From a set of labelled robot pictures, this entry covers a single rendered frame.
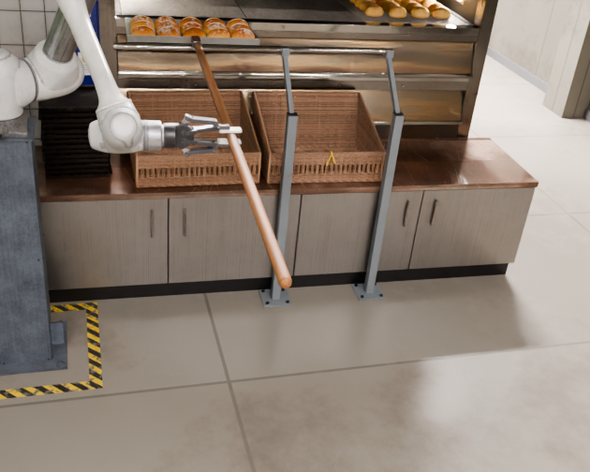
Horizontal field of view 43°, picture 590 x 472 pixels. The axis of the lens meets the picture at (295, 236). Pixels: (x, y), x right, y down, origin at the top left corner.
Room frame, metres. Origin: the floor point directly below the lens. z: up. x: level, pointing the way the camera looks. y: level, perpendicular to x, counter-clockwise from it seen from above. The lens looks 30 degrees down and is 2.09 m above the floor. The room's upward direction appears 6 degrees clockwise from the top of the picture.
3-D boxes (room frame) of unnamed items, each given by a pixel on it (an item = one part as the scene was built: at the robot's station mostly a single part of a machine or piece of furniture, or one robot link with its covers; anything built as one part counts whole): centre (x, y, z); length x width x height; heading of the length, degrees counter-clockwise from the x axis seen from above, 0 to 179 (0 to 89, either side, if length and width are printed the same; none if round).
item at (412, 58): (3.58, 0.04, 1.02); 1.79 x 0.11 x 0.19; 107
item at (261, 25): (3.61, 0.05, 1.16); 1.80 x 0.06 x 0.04; 107
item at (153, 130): (2.04, 0.45, 1.20); 0.09 x 0.06 x 0.09; 16
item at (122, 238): (3.28, 0.06, 0.29); 2.42 x 0.56 x 0.58; 107
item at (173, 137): (2.06, 0.38, 1.19); 0.09 x 0.07 x 0.08; 106
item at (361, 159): (3.33, -0.05, 0.72); 0.56 x 0.49 x 0.28; 106
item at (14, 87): (2.42, 1.07, 1.17); 0.18 x 0.16 x 0.22; 140
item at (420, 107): (3.58, 0.04, 0.76); 1.79 x 0.11 x 0.19; 107
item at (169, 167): (3.16, 0.52, 0.72); 0.56 x 0.49 x 0.28; 108
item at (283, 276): (2.15, 0.24, 1.19); 1.71 x 0.03 x 0.03; 16
